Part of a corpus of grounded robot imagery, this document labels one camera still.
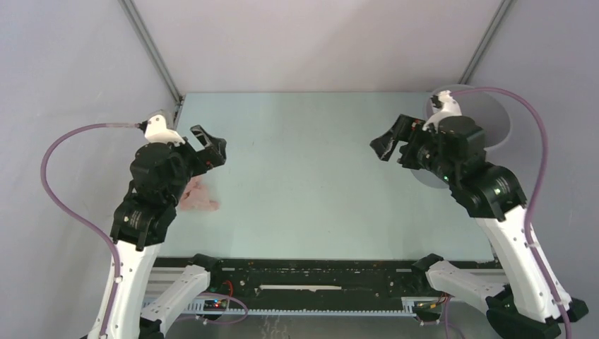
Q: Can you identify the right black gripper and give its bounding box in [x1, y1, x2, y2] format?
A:
[369, 114, 458, 186]

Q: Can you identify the pink plastic trash bag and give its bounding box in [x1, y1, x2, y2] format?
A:
[179, 176, 220, 211]

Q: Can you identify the grey plastic trash bin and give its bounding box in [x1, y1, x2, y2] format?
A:
[410, 84, 511, 189]

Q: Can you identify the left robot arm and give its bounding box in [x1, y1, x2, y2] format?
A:
[87, 125, 227, 338]

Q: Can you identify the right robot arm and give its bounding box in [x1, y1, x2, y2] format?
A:
[370, 115, 588, 338]

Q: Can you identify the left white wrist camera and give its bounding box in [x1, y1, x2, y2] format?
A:
[138, 109, 186, 146]

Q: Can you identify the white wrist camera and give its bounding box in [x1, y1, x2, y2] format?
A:
[138, 109, 186, 146]
[422, 90, 462, 131]

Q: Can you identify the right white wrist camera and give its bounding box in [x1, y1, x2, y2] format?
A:
[422, 90, 462, 131]

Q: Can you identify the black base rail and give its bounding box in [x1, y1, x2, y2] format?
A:
[152, 256, 509, 312]

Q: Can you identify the white cable duct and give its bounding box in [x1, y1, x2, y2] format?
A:
[181, 298, 425, 317]

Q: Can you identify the left aluminium frame post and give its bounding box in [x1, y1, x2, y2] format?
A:
[118, 0, 184, 105]

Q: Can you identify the aluminium frame post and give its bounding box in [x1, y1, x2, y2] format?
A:
[458, 0, 517, 85]
[118, 0, 184, 105]

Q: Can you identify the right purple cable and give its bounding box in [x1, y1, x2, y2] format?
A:
[450, 87, 574, 339]

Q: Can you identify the purple cable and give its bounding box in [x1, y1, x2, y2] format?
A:
[450, 87, 574, 339]
[40, 122, 141, 339]

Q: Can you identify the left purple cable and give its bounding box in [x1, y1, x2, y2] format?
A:
[40, 122, 141, 339]

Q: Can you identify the right aluminium frame post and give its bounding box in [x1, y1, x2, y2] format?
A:
[458, 0, 517, 85]

